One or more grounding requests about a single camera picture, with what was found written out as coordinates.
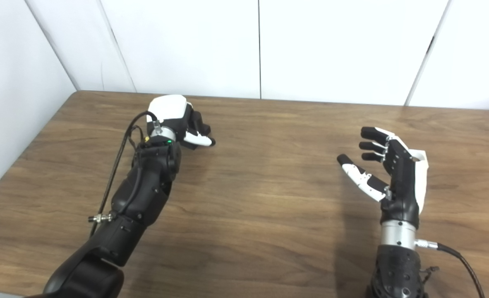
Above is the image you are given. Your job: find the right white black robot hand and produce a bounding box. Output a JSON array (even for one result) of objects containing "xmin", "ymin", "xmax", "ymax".
[{"xmin": 337, "ymin": 127, "xmax": 429, "ymax": 227}]

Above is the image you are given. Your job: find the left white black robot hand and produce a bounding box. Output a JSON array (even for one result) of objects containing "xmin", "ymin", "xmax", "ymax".
[{"xmin": 146, "ymin": 95, "xmax": 216, "ymax": 150}]

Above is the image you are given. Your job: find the thin left arm wire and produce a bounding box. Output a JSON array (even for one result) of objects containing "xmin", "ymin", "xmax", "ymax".
[{"xmin": 129, "ymin": 125, "xmax": 151, "ymax": 149}]

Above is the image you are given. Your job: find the thin arm wire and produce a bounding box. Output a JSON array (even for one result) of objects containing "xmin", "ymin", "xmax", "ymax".
[
  {"xmin": 420, "ymin": 266, "xmax": 439, "ymax": 284},
  {"xmin": 129, "ymin": 125, "xmax": 151, "ymax": 149}
]

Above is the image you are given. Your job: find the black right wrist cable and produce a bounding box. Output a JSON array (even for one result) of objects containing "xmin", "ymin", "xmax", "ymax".
[{"xmin": 414, "ymin": 239, "xmax": 486, "ymax": 298}]

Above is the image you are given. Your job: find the thin right arm wire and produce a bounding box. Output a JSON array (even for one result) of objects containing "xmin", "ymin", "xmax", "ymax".
[{"xmin": 420, "ymin": 266, "xmax": 439, "ymax": 284}]

